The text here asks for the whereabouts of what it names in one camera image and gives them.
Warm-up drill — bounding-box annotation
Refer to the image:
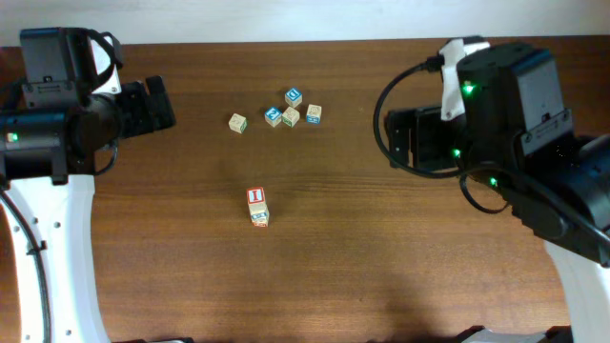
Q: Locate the wooden block green side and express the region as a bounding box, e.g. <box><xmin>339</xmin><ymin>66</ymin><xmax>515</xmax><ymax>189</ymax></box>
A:
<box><xmin>229</xmin><ymin>113</ymin><xmax>248</xmax><ymax>133</ymax></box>

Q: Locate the wooden block blue J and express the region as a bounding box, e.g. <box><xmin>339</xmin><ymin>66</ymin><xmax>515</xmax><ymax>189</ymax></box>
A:
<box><xmin>251</xmin><ymin>212</ymin><xmax>269</xmax><ymax>221</ymax></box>

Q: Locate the wooden block blue base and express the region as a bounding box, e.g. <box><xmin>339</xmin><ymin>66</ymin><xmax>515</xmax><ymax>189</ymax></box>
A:
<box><xmin>306</xmin><ymin>104</ymin><xmax>322</xmax><ymax>124</ymax></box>

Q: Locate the blue letter block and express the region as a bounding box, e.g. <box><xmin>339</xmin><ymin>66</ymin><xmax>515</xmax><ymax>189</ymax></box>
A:
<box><xmin>264</xmin><ymin>107</ymin><xmax>282</xmax><ymax>128</ymax></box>

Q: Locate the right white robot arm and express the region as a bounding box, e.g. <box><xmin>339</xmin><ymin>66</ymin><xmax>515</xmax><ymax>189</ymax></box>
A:
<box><xmin>374</xmin><ymin>107</ymin><xmax>609</xmax><ymax>342</ymax></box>

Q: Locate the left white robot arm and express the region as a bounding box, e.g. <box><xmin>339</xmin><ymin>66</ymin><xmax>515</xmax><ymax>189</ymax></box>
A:
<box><xmin>1</xmin><ymin>75</ymin><xmax>175</xmax><ymax>342</ymax></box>

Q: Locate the wooden block red side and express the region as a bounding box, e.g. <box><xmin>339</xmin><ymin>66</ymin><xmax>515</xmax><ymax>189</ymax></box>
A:
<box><xmin>247</xmin><ymin>187</ymin><xmax>266</xmax><ymax>205</ymax></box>

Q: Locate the blue C block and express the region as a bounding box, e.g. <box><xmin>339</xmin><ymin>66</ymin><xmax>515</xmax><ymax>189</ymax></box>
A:
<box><xmin>284</xmin><ymin>88</ymin><xmax>303</xmax><ymax>108</ymax></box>

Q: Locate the plain wooden block centre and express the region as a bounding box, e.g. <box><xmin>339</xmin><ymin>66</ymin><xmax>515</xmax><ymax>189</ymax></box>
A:
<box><xmin>281</xmin><ymin>107</ymin><xmax>300</xmax><ymax>128</ymax></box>

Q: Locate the green B block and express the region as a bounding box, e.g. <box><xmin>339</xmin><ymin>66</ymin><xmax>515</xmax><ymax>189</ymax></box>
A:
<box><xmin>248</xmin><ymin>202</ymin><xmax>268</xmax><ymax>214</ymax></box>

